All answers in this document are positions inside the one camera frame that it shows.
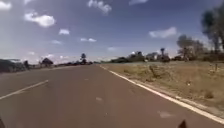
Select tall dark tree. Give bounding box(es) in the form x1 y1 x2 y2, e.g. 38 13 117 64
79 52 88 65

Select building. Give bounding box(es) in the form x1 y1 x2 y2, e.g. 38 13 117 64
40 57 54 68

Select row of trees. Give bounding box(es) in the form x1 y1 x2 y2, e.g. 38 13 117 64
101 3 224 64

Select roadside bushes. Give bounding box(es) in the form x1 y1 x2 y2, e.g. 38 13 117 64
0 58 30 74

